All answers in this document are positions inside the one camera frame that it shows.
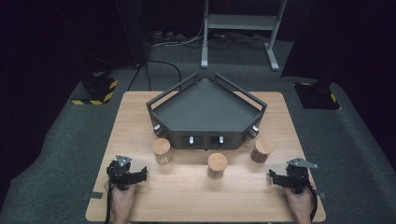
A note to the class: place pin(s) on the grey tape piece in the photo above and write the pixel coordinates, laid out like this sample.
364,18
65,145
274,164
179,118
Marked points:
93,195
322,195

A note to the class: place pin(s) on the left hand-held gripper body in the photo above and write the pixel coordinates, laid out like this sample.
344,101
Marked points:
120,174

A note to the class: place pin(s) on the grey metal stand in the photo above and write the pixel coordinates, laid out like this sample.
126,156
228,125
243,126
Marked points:
239,22

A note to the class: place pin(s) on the power strip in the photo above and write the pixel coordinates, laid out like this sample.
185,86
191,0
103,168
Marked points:
168,36

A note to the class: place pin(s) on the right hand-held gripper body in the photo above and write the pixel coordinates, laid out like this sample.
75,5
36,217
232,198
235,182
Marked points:
297,179

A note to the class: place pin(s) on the wooden-lid jar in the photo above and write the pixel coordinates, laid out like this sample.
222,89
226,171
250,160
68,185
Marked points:
161,147
217,163
263,147

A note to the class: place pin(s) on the dark curtain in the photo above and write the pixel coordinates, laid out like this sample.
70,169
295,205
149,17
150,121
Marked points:
46,46
351,40

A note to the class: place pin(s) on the dark grey corner shelf rack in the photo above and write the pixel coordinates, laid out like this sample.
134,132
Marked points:
207,107

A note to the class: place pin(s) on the person's right hand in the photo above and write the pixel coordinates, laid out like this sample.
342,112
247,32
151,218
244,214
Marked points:
300,207

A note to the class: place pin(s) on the person's left hand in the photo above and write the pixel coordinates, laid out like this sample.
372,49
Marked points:
122,202

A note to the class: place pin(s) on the black floor plate striped edge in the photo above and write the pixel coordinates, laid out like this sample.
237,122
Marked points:
316,96
98,88

